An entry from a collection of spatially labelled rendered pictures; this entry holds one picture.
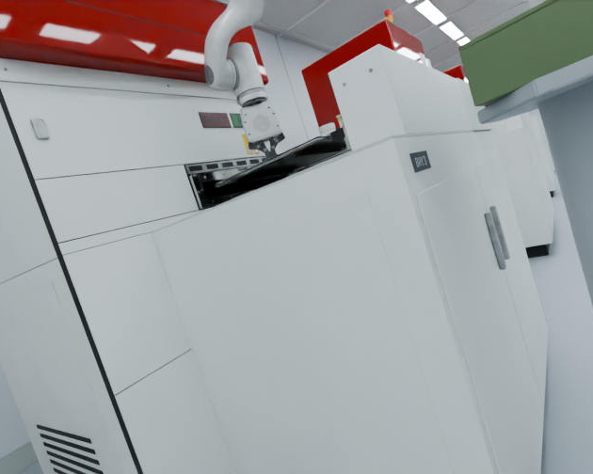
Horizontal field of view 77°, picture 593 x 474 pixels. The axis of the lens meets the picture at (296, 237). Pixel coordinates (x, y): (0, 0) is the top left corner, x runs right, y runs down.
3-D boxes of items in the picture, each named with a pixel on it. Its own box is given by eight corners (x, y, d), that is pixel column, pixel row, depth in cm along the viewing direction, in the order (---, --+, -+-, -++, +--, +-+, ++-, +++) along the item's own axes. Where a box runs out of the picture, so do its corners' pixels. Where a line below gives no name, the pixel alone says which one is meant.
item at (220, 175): (199, 209, 103) (187, 176, 102) (290, 188, 138) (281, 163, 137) (202, 207, 102) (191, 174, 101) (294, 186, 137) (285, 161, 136)
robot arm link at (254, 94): (233, 94, 100) (237, 105, 100) (265, 85, 101) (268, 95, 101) (236, 103, 109) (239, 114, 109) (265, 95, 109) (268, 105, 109)
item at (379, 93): (352, 155, 62) (327, 72, 61) (438, 142, 106) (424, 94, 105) (406, 134, 56) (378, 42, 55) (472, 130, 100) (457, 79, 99)
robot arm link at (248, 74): (243, 88, 98) (270, 86, 104) (227, 39, 97) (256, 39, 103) (229, 102, 105) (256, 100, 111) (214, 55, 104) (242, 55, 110)
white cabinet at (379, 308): (258, 540, 95) (150, 233, 89) (392, 355, 171) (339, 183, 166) (560, 660, 56) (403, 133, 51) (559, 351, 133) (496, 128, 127)
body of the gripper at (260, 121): (234, 102, 101) (248, 143, 101) (271, 92, 101) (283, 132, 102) (237, 111, 108) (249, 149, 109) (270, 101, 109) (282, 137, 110)
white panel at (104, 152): (57, 257, 75) (-15, 62, 72) (289, 196, 140) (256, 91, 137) (63, 254, 73) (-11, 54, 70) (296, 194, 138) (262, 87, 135)
